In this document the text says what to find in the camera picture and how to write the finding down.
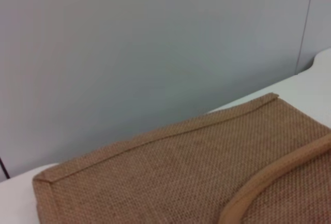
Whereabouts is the brown woven jute handbag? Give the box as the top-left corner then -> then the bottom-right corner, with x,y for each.
32,92 -> 331,224

